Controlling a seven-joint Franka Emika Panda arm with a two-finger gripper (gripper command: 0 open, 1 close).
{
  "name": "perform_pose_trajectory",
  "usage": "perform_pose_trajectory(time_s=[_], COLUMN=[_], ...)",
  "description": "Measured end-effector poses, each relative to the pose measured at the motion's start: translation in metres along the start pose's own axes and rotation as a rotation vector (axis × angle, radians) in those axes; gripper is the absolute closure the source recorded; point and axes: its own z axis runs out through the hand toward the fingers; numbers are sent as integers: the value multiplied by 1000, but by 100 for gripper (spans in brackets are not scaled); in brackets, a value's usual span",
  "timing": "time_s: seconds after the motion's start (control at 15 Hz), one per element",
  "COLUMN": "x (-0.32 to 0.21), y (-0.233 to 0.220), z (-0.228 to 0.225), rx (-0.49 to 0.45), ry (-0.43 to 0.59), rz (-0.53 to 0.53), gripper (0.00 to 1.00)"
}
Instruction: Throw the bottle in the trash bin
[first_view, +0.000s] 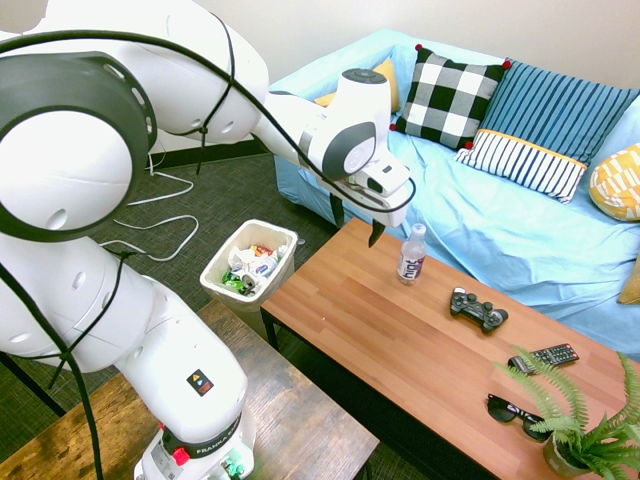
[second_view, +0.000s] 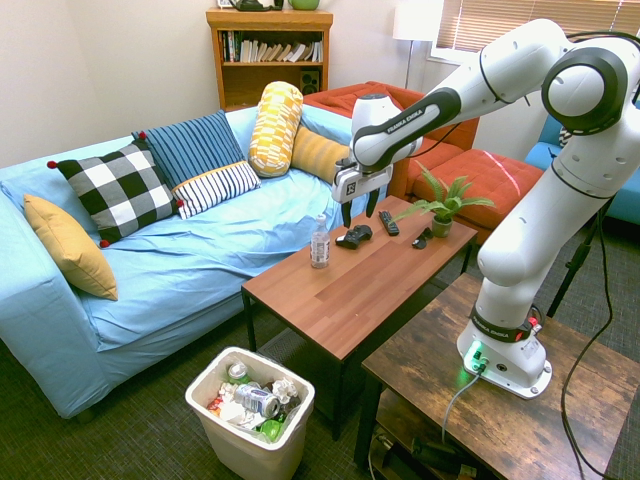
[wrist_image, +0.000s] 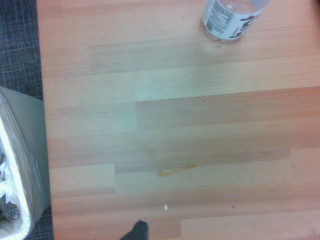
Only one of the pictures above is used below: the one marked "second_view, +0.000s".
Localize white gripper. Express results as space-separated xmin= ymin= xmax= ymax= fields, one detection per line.
xmin=331 ymin=158 xmax=394 ymax=230

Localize clear plastic water bottle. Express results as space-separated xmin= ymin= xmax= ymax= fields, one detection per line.
xmin=310 ymin=214 xmax=332 ymax=270

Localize white plastic trash bin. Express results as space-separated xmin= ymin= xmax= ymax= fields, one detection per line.
xmin=184 ymin=346 xmax=316 ymax=480

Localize black game controller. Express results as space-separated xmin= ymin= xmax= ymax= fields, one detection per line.
xmin=334 ymin=224 xmax=374 ymax=250

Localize mustard striped pillow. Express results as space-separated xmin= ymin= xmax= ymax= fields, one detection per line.
xmin=289 ymin=125 xmax=351 ymax=185

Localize reddish wood coffee table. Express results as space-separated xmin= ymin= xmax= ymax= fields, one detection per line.
xmin=241 ymin=194 xmax=480 ymax=441

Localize potted green fern plant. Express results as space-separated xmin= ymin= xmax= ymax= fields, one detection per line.
xmin=389 ymin=160 xmax=496 ymax=239

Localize orange armchair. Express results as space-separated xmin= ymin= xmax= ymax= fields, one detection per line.
xmin=302 ymin=81 xmax=480 ymax=201

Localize yellow white patterned bolster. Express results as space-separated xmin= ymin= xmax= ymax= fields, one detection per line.
xmin=248 ymin=81 xmax=305 ymax=178

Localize orange ottoman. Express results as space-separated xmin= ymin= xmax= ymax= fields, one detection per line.
xmin=410 ymin=148 xmax=545 ymax=246

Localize white navy striped pillow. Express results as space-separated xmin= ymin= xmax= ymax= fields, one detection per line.
xmin=171 ymin=160 xmax=262 ymax=220

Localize wooden bookshelf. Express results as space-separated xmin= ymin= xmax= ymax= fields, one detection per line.
xmin=205 ymin=8 xmax=335 ymax=112

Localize light blue sofa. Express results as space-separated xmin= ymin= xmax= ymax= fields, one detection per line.
xmin=0 ymin=104 xmax=357 ymax=421

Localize blue striped pillow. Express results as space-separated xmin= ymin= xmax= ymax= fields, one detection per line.
xmin=131 ymin=109 xmax=250 ymax=190

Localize row of paperback books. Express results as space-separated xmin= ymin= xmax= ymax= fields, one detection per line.
xmin=221 ymin=30 xmax=324 ymax=64

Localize crumpled white paper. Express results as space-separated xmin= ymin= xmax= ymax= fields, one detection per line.
xmin=272 ymin=377 xmax=300 ymax=401

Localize white shade floor lamp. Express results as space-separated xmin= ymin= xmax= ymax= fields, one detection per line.
xmin=392 ymin=0 xmax=445 ymax=91

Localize crushed silver drink can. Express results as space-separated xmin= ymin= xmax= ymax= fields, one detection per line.
xmin=233 ymin=382 xmax=280 ymax=417

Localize black object on bookshelf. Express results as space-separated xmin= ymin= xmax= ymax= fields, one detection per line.
xmin=232 ymin=0 xmax=285 ymax=12

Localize green crumpled wrapper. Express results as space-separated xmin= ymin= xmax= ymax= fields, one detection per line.
xmin=257 ymin=418 xmax=287 ymax=444

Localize black white checkered pillow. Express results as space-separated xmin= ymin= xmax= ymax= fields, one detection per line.
xmin=47 ymin=130 xmax=186 ymax=249

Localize wooden window blinds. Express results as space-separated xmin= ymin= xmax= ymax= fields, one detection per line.
xmin=437 ymin=0 xmax=640 ymax=54

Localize blue chair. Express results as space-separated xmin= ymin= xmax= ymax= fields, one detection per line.
xmin=524 ymin=99 xmax=640 ymax=226

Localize rustic dark wood table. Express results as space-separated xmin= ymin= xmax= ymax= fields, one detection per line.
xmin=353 ymin=272 xmax=640 ymax=480

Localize plain mustard yellow pillow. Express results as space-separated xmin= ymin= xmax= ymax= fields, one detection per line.
xmin=23 ymin=193 xmax=120 ymax=302

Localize grey power cable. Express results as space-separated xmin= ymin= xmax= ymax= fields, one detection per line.
xmin=441 ymin=367 xmax=482 ymax=444

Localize black camera tripod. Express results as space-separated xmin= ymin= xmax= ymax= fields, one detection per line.
xmin=545 ymin=199 xmax=616 ymax=319

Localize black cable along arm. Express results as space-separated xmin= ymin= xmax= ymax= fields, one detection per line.
xmin=559 ymin=30 xmax=640 ymax=480

